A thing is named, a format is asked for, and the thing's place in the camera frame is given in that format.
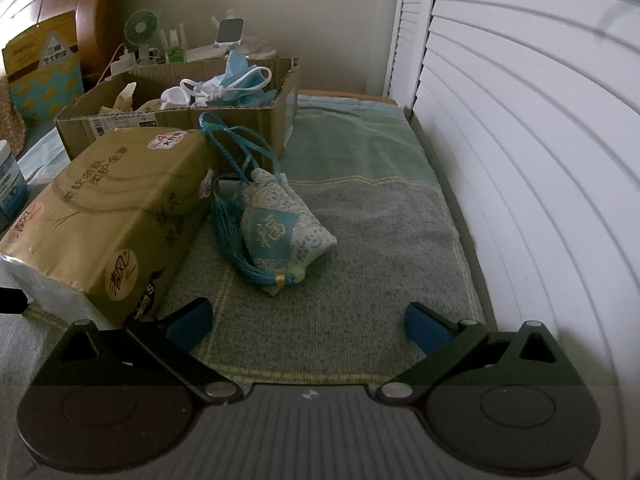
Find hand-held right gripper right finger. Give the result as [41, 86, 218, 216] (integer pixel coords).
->
[375, 301, 571, 405]

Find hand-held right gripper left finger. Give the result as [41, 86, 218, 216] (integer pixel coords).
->
[37, 297, 246, 405]

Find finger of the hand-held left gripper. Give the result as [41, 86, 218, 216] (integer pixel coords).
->
[0, 287, 29, 316]

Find patterned sachet with blue tassel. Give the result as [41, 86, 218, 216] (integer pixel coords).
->
[199, 112, 339, 298]

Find cardboard box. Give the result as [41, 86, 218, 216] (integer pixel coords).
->
[53, 56, 301, 162]

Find blue face mask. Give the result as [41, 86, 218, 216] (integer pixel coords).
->
[181, 49, 274, 109]

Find clear jar with white lid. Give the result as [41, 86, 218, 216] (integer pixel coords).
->
[0, 140, 29, 231]

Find gold tissue pack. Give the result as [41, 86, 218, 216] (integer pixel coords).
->
[0, 127, 217, 330]

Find light blue cloth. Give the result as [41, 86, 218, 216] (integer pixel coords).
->
[18, 127, 72, 183]

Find brown dotted cloth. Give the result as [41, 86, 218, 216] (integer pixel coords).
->
[0, 79, 27, 157]

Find yellow and blue paper bag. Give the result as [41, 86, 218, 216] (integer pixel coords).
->
[2, 9, 86, 129]

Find white louvred door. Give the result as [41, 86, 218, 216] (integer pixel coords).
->
[384, 0, 640, 366]

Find white power strip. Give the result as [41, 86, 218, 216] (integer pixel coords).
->
[106, 46, 139, 79]

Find small green bottle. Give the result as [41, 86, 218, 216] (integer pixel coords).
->
[164, 22, 189, 62]

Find white phone stand device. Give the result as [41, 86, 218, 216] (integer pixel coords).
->
[209, 9, 246, 57]

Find green desk fan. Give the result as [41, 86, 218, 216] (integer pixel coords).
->
[124, 8, 162, 62]

